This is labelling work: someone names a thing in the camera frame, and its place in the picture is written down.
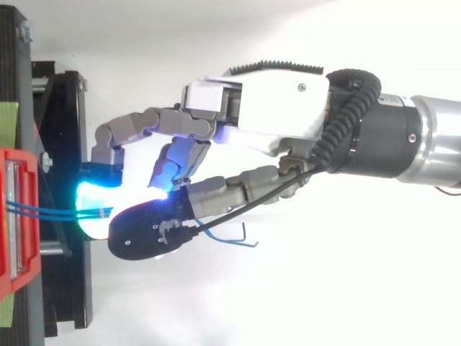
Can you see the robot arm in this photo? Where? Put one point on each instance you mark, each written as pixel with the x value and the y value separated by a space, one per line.
pixel 392 137

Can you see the red bin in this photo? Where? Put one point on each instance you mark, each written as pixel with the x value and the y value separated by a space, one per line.
pixel 30 216

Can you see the black stand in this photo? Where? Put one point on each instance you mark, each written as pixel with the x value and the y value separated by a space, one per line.
pixel 72 108

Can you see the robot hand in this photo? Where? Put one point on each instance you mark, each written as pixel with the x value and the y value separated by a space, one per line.
pixel 273 108

